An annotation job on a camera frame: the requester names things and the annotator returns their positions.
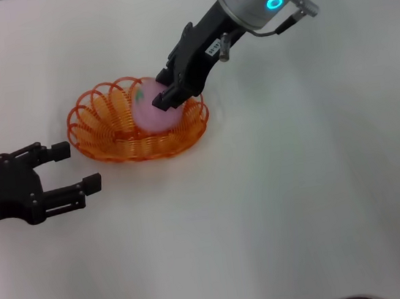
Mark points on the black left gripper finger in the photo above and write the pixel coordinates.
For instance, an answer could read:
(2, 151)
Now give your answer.
(61, 151)
(92, 184)

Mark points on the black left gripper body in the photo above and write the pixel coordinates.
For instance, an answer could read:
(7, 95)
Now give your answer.
(3, 194)

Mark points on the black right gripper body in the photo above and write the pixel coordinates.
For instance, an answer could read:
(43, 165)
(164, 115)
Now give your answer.
(195, 58)

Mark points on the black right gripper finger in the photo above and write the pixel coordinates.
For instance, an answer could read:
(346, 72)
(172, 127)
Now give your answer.
(165, 77)
(167, 100)

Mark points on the pink toy peach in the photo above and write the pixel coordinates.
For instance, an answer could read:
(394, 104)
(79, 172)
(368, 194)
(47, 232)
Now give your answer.
(151, 117)

